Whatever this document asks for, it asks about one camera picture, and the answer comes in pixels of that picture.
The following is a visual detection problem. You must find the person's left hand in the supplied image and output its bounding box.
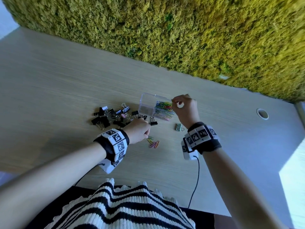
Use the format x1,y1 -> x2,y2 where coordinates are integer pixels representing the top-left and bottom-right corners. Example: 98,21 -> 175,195
123,118 -> 152,145

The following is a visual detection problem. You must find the person's right hand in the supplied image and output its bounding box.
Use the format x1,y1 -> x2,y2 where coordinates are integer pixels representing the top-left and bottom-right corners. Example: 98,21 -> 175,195
172,94 -> 200,129

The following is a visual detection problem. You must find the clear plastic box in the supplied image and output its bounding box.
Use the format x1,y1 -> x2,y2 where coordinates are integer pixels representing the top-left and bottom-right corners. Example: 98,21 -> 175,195
138,93 -> 176,122

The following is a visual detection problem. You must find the person's right forearm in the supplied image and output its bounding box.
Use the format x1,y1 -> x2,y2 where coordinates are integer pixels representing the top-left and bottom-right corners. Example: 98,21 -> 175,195
202,147 -> 291,229

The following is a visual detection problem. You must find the person's left forearm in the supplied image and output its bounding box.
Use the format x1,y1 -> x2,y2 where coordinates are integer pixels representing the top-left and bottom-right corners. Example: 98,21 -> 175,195
0,142 -> 107,229

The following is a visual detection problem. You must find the heap of coloured paper clips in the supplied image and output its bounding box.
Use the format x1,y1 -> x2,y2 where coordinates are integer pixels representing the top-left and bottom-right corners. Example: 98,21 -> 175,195
152,101 -> 175,121

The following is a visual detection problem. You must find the left wrist marker band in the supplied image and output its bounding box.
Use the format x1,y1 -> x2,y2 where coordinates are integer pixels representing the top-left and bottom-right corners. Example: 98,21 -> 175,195
93,128 -> 130,174

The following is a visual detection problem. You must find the wrist marker band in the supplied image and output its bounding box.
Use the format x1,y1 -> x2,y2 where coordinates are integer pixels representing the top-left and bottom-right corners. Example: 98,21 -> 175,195
180,122 -> 222,161
93,128 -> 130,174

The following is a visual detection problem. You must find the right wrist marker band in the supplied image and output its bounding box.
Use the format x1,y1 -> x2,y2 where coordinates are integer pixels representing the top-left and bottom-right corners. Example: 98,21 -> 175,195
180,122 -> 222,161

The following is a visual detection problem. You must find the pile of black binder clips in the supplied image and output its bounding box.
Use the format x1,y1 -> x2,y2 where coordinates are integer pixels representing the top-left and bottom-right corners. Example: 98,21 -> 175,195
91,103 -> 148,129

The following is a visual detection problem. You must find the black and white striped sweater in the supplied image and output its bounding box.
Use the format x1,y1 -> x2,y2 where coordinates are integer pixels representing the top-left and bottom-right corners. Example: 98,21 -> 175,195
44,178 -> 196,229

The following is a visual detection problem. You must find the green moss wall panel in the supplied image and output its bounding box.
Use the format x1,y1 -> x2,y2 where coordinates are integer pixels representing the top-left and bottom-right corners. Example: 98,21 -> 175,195
4,0 -> 305,103

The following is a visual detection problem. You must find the black cable of right band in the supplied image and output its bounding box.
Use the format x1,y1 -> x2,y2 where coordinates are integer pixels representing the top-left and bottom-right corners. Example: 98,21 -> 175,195
187,156 -> 200,209

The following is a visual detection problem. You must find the black cable of band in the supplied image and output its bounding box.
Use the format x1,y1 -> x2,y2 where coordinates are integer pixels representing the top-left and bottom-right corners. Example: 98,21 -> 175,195
187,156 -> 200,209
73,163 -> 106,187

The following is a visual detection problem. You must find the black cable of left band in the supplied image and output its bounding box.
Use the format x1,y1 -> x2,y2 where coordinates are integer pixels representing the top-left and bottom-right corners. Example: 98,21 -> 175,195
73,163 -> 106,187

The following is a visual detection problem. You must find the white desk cable grommet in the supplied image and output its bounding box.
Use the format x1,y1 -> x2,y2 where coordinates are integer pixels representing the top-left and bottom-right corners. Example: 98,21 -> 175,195
256,108 -> 269,120

